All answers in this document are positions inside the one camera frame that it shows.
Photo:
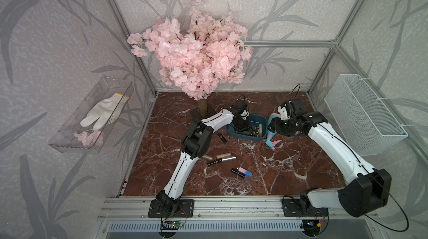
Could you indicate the black silver mascara tube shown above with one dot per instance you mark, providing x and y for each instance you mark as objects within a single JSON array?
[{"x": 221, "y": 160}]

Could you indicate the circuit board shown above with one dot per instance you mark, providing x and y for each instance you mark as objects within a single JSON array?
[
  {"x": 172, "y": 225},
  {"x": 312, "y": 225}
]

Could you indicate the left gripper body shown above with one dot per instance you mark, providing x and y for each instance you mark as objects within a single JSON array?
[{"x": 242, "y": 125}]

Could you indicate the clear acrylic wall tray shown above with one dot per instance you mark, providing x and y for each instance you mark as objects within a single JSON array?
[{"x": 89, "y": 126}]

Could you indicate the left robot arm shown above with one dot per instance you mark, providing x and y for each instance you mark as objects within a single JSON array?
[{"x": 195, "y": 145}]

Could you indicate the white work glove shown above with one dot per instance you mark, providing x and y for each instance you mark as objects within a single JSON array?
[{"x": 105, "y": 112}]

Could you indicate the pink cherry blossom tree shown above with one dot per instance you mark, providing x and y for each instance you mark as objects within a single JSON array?
[{"x": 211, "y": 52}]

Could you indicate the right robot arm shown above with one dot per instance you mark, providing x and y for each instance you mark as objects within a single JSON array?
[{"x": 367, "y": 188}]

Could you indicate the white wire mesh basket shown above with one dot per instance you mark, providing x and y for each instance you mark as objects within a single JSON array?
[{"x": 366, "y": 123}]

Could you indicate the aluminium front rail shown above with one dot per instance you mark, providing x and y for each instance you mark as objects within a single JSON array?
[{"x": 134, "y": 208}]

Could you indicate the beige lipstick tube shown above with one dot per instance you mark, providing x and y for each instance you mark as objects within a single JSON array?
[{"x": 225, "y": 155}]

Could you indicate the pink blue gradient lipstick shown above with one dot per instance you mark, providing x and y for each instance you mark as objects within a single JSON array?
[{"x": 244, "y": 172}]

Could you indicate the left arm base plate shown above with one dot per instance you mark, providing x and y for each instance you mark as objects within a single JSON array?
[{"x": 181, "y": 208}]

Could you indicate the pink flower sprig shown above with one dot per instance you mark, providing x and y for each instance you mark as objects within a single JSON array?
[{"x": 90, "y": 138}]

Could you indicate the right circuit board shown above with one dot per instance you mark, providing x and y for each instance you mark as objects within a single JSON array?
[{"x": 312, "y": 225}]

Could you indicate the left circuit board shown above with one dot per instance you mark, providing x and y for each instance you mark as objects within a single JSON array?
[{"x": 172, "y": 225}]

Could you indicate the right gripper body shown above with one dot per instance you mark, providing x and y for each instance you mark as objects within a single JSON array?
[{"x": 285, "y": 127}]

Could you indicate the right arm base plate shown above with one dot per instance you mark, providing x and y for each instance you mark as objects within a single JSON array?
[{"x": 301, "y": 207}]

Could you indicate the teal plastic storage box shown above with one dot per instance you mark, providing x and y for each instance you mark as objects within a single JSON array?
[{"x": 255, "y": 120}]

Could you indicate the black gold square lipstick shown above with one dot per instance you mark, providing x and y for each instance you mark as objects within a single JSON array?
[{"x": 256, "y": 132}]

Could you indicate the small black lipstick tube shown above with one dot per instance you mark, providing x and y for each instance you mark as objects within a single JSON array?
[{"x": 223, "y": 139}]

